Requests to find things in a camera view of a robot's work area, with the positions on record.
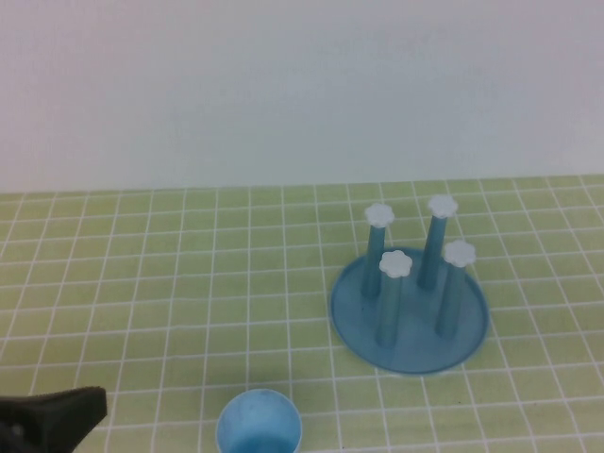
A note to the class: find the light blue plastic cup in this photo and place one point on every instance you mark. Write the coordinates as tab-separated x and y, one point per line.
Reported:
257	420

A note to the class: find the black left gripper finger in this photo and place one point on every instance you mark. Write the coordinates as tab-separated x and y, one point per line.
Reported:
71	413

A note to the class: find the blue cup stand white caps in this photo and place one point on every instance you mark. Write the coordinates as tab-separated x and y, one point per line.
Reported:
415	340

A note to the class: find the green checked tablecloth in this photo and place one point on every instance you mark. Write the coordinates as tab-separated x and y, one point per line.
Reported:
189	292

